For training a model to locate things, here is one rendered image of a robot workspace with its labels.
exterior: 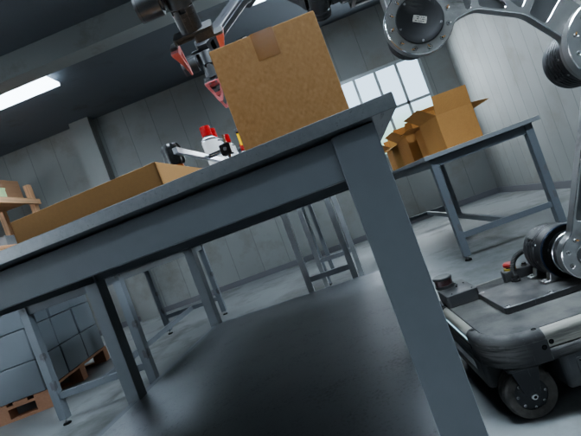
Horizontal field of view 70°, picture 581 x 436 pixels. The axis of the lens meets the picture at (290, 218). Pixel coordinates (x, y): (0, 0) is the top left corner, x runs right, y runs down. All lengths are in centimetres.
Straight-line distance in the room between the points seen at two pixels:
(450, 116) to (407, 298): 262
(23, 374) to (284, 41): 334
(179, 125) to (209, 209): 590
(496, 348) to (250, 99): 88
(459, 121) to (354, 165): 262
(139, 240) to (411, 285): 39
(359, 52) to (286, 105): 556
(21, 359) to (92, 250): 316
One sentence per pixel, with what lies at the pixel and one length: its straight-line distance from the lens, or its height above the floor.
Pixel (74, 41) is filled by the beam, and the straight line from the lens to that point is 469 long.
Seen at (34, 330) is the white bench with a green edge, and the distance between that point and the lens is 304.
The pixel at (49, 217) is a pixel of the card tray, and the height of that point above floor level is 85.
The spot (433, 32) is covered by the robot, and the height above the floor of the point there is 108.
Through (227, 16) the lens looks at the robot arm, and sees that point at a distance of 182.
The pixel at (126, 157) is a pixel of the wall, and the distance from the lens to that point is 674.
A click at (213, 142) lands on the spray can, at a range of 132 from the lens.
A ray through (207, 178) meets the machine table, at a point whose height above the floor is 81.
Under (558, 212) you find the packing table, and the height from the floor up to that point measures 11.
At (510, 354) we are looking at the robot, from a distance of 124.
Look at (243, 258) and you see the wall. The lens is 620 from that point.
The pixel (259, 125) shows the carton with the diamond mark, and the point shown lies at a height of 93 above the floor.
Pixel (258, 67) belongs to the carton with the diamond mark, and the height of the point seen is 105.
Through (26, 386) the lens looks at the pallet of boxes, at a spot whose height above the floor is 21.
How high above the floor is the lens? 73
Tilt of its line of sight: level
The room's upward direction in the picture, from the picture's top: 20 degrees counter-clockwise
